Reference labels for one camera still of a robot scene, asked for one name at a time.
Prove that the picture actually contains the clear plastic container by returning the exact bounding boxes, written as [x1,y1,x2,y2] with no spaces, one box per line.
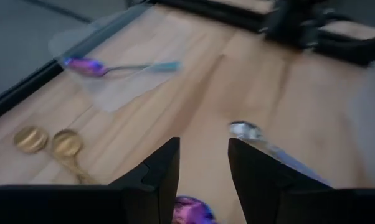
[49,6,188,113]

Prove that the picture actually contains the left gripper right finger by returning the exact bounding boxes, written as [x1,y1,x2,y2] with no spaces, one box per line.
[228,138,375,224]

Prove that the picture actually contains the gold spoon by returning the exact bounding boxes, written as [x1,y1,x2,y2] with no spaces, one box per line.
[52,129,98,185]
[12,125,50,155]

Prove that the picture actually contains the silver spoon lilac handle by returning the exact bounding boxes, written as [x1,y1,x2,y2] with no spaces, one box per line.
[228,120,331,187]

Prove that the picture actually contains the purple spoon teal handle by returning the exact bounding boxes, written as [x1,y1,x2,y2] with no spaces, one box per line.
[64,57,181,78]
[171,195,219,224]

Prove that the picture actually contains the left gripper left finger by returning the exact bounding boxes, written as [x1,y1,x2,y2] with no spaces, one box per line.
[0,136,181,224]

